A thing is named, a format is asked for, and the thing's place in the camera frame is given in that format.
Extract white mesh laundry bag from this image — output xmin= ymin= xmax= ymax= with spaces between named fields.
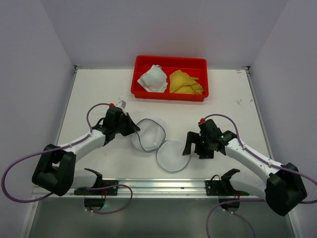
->
xmin=132 ymin=118 xmax=190 ymax=173

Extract white bra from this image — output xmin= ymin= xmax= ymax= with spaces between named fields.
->
xmin=137 ymin=65 xmax=168 ymax=93

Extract yellow bra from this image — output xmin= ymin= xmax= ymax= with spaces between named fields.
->
xmin=169 ymin=70 xmax=204 ymax=95

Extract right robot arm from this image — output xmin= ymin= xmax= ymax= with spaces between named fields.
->
xmin=183 ymin=119 xmax=307 ymax=216

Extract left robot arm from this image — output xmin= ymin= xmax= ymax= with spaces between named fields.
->
xmin=32 ymin=107 xmax=140 ymax=196

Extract red plastic tray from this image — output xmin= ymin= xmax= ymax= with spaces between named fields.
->
xmin=130 ymin=56 xmax=209 ymax=102

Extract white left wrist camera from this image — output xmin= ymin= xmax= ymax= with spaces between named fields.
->
xmin=115 ymin=100 xmax=126 ymax=110

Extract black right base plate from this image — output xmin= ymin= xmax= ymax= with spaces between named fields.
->
xmin=205 ymin=179 xmax=249 ymax=196

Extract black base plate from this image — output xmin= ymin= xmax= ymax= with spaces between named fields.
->
xmin=74 ymin=179 xmax=118 ymax=196
xmin=205 ymin=179 xmax=249 ymax=196

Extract aluminium frame rail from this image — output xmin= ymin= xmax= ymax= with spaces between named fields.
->
xmin=31 ymin=176 xmax=293 ymax=199

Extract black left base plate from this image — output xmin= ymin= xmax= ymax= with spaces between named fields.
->
xmin=74 ymin=179 xmax=118 ymax=196

